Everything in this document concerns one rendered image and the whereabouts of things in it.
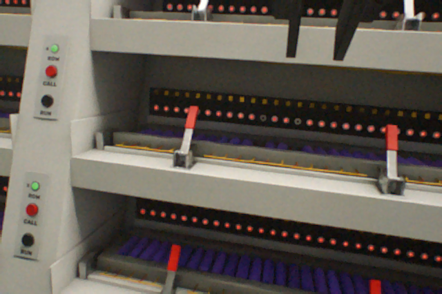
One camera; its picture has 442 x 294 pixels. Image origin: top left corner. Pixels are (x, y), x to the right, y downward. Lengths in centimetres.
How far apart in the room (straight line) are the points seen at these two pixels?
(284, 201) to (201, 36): 24
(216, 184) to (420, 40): 30
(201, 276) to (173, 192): 15
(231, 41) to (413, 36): 22
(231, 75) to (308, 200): 32
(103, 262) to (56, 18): 38
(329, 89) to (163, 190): 36
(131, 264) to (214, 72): 38
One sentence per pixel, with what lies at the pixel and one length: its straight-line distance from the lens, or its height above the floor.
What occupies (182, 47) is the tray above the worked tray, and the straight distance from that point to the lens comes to 46.
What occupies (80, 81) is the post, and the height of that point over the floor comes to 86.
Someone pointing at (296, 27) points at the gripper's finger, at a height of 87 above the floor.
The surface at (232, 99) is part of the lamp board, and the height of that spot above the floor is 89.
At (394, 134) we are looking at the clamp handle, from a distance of 46.
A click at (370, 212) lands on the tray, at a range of 43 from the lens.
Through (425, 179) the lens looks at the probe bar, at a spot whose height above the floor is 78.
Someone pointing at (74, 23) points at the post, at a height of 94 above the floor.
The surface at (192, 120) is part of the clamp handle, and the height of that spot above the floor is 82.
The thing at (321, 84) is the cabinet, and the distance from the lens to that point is 63.
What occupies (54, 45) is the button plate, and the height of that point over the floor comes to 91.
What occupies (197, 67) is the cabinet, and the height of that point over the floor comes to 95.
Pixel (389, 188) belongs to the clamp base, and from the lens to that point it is 46.
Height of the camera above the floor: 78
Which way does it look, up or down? 2 degrees up
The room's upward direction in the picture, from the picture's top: 7 degrees clockwise
